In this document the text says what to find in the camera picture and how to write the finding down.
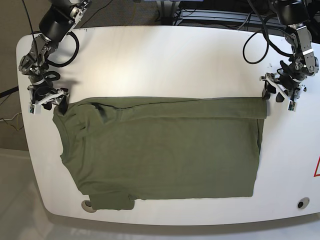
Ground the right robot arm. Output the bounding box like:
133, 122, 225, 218
18, 0, 92, 114

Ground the red warning triangle sticker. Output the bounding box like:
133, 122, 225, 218
313, 158, 320, 177

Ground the grey metal frame rail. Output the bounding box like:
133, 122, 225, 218
172, 9, 293, 33

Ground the right table cable grommet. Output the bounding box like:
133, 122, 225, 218
297, 197, 310, 210

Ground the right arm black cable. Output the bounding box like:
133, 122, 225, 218
43, 31, 81, 83

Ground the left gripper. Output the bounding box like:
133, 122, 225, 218
259, 73, 307, 103

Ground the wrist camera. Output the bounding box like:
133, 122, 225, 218
288, 100, 297, 112
28, 103, 42, 115

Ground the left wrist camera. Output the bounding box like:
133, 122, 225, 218
288, 100, 297, 112

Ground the black floor cable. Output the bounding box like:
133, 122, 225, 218
89, 0, 118, 18

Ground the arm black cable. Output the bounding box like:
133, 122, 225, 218
242, 0, 293, 65
43, 31, 81, 83

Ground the table cable grommet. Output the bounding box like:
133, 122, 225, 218
297, 197, 310, 210
81, 200, 97, 213

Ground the black bar under table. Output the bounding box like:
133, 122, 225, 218
0, 85, 19, 98

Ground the white floor cable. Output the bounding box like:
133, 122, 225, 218
0, 112, 21, 124

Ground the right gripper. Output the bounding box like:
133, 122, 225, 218
27, 85, 70, 116

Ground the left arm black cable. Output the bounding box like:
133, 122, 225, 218
242, 0, 293, 65

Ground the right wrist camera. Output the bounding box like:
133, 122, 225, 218
28, 103, 42, 115

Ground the left table cable grommet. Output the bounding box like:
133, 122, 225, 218
81, 200, 97, 213

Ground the yellow floor cable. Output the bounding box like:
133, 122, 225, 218
0, 112, 24, 132

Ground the olive green T-shirt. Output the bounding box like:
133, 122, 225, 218
53, 97, 268, 210

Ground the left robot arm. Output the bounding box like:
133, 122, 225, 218
260, 0, 319, 105

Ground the grey metal table leg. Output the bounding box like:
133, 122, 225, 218
156, 0, 180, 26

